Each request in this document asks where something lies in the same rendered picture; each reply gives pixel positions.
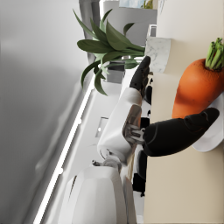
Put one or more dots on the white round plate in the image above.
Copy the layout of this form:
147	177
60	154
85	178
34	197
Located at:
211	132

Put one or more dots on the green leafy plant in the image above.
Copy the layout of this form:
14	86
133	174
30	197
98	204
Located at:
112	46

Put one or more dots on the orange carrot with green top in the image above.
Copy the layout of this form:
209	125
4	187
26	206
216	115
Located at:
198	87

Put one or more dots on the white marble plant pot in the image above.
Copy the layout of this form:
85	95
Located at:
157	54

